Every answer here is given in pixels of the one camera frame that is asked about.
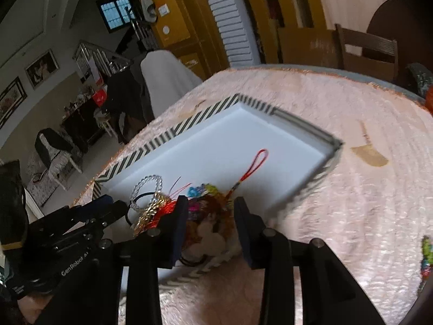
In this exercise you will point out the red plastic bag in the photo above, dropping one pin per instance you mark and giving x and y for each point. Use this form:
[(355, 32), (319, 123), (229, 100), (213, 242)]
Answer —
[(429, 98)]

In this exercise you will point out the red tassel knot ornament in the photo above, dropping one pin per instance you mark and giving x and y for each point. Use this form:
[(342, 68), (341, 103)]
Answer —
[(165, 208)]

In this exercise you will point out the wooden chair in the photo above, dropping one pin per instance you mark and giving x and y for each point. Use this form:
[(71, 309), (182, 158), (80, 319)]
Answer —
[(368, 57)]

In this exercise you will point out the white louvered door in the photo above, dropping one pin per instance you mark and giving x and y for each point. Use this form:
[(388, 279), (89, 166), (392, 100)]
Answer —
[(230, 20)]

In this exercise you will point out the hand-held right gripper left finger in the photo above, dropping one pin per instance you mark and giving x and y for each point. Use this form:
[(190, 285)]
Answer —
[(179, 230)]

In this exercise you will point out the white chair with dark cloth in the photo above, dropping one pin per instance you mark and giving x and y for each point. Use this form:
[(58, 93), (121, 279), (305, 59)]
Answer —
[(54, 152)]

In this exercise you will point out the dark round wooden board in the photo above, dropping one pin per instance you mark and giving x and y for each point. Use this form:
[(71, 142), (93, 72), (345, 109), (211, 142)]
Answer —
[(384, 17)]

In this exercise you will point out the stair railing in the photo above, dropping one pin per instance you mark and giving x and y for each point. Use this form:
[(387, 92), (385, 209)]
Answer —
[(98, 57)]

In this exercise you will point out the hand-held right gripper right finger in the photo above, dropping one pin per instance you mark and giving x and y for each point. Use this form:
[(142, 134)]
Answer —
[(245, 230)]

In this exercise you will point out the framed picture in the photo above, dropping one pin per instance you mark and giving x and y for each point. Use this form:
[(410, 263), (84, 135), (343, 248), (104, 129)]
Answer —
[(12, 101), (41, 69)]

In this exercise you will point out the white hanging bag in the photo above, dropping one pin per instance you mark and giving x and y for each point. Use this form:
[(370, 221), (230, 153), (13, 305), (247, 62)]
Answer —
[(148, 5)]

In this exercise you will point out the dark cloth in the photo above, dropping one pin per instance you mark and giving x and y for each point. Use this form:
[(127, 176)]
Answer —
[(12, 203)]

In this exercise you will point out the brown wooden board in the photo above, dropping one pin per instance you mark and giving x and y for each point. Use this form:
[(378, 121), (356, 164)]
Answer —
[(307, 47)]

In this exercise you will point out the wall switch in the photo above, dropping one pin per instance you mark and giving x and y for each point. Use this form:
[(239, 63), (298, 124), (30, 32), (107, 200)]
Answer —
[(163, 9)]

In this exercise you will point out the chevron striped white tray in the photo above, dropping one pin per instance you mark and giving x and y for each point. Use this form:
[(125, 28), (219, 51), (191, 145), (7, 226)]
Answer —
[(220, 142)]

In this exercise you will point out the dark coat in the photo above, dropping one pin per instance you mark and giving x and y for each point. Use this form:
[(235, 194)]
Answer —
[(128, 105)]

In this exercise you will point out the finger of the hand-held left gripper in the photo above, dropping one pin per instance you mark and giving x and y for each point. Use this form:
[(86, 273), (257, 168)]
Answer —
[(108, 215), (96, 204)]

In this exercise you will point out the window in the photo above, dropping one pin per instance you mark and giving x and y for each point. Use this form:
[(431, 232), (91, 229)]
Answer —
[(115, 13)]

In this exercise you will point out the cluttered dark cabinet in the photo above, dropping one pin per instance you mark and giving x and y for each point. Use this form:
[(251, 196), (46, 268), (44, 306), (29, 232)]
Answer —
[(79, 122)]

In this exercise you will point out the white cloth covered chair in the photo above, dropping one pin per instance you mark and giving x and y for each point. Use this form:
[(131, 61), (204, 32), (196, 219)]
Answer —
[(165, 78)]

